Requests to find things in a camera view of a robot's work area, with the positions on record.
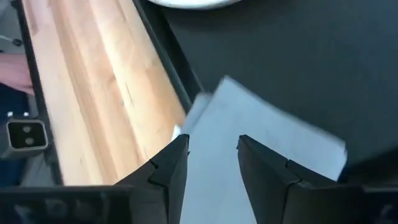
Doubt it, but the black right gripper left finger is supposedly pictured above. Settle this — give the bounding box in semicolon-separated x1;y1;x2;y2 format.
114;133;190;224

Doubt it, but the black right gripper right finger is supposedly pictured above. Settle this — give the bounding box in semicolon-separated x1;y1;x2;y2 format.
236;134;365;224

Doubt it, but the grey cloth napkin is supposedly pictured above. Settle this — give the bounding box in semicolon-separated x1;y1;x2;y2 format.
172;75;348;224

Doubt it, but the white round plate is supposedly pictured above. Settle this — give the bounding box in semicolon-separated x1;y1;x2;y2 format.
147;0;243;11

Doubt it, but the black plastic tray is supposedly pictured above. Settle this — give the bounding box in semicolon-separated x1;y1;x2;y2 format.
132;0;398;188

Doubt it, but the person's hand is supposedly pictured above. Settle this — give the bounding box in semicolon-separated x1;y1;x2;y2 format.
0;52;34;96

